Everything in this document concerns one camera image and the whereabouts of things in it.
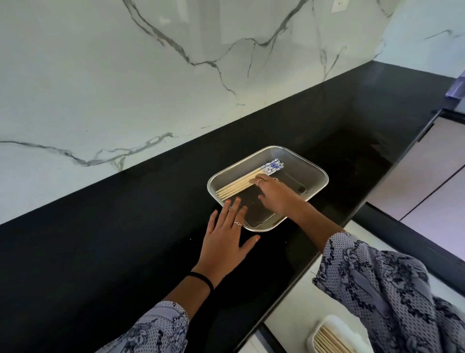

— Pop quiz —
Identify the person's right hand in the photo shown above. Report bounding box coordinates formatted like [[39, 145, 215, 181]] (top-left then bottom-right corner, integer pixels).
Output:
[[250, 174, 309, 219]]

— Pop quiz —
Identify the person's left hand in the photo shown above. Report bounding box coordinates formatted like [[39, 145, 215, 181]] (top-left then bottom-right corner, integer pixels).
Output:
[[191, 197, 261, 289]]

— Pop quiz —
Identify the bundle of blue-tipped chopsticks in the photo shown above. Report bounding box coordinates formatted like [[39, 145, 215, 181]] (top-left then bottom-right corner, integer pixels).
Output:
[[215, 158, 286, 201]]

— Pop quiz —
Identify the person's left forearm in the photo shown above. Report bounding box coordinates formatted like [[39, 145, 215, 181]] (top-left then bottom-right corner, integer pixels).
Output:
[[163, 273, 215, 319]]

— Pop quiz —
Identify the person's right forearm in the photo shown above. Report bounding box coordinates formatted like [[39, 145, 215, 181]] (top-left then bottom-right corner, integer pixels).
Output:
[[290, 202, 347, 257]]

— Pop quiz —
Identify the rectangular metal mesh tray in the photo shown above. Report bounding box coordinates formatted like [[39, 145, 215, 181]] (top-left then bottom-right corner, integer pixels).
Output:
[[207, 145, 329, 233]]

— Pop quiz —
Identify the white kitchen drawer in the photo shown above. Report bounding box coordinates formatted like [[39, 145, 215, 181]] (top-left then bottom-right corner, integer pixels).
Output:
[[256, 204, 465, 353]]

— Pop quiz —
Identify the white plastic cutlery container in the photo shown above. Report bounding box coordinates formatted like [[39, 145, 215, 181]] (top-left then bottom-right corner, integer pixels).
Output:
[[307, 314, 372, 353]]

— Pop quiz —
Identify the pile of plain wooden chopsticks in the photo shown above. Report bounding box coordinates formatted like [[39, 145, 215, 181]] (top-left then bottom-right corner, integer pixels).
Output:
[[314, 325, 358, 353]]

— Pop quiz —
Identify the grey floral patterned garment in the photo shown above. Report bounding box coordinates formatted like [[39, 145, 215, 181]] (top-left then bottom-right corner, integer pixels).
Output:
[[95, 231, 465, 353]]

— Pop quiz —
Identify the white base cabinet front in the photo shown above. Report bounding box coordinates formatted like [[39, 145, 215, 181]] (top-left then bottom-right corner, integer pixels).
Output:
[[366, 113, 465, 233]]

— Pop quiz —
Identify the black hair tie wristband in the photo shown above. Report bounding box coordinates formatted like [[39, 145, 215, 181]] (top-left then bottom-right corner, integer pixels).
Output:
[[188, 271, 215, 291]]

